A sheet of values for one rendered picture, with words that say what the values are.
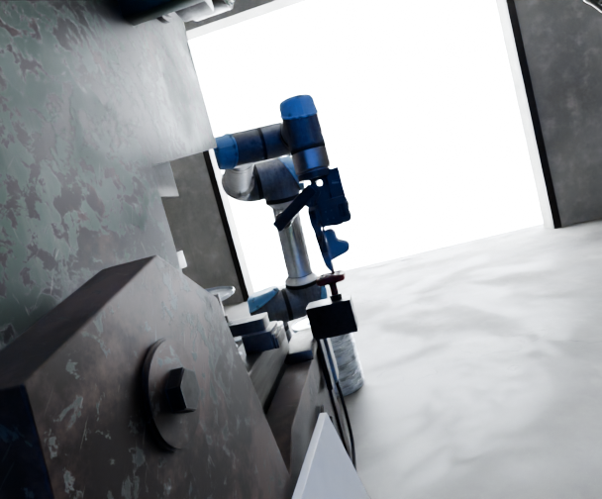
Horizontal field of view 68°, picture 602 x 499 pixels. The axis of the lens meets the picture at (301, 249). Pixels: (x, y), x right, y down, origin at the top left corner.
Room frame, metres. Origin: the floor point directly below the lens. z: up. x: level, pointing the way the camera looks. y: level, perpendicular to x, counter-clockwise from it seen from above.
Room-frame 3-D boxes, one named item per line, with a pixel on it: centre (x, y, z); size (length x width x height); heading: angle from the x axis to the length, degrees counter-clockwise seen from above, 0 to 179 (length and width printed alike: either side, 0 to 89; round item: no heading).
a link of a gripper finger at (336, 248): (0.91, -0.07, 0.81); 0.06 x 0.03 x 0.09; 81
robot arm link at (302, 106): (0.93, -0.07, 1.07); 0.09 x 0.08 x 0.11; 10
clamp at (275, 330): (0.73, 0.15, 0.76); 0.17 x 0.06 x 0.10; 81
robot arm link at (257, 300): (1.48, 0.16, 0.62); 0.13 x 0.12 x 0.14; 100
